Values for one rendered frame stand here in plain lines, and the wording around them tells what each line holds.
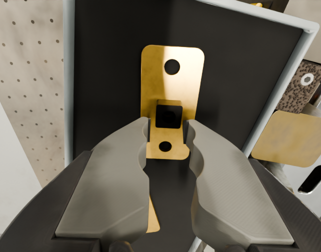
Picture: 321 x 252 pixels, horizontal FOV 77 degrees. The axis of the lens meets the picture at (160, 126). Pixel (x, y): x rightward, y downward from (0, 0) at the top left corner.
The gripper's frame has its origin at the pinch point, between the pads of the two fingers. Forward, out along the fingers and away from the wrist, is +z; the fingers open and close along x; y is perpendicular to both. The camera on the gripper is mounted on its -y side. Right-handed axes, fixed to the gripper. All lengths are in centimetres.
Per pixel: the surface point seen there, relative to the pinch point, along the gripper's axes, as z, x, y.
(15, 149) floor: 118, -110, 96
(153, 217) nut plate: 1.5, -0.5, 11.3
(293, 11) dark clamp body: 9.7, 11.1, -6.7
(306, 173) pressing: 17.8, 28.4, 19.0
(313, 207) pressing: 17.8, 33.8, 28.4
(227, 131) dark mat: 1.8, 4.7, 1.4
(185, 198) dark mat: 1.8, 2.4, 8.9
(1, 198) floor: 118, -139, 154
